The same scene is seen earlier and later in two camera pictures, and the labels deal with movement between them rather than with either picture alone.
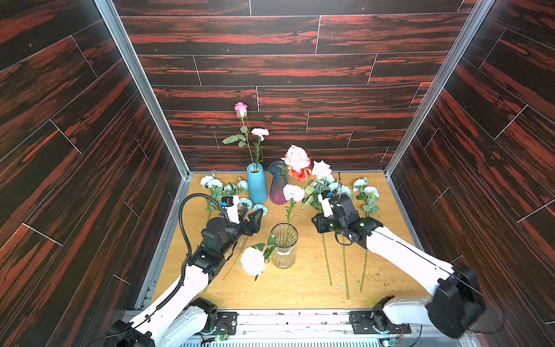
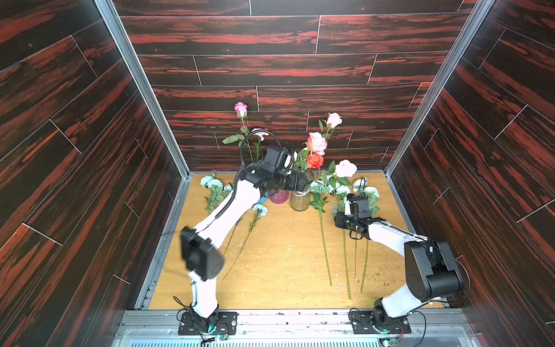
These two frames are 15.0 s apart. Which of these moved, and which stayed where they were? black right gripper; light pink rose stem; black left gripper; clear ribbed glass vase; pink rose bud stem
Moved: black left gripper; light pink rose stem; clear ribbed glass vase; black right gripper
Stayed: pink rose bud stem
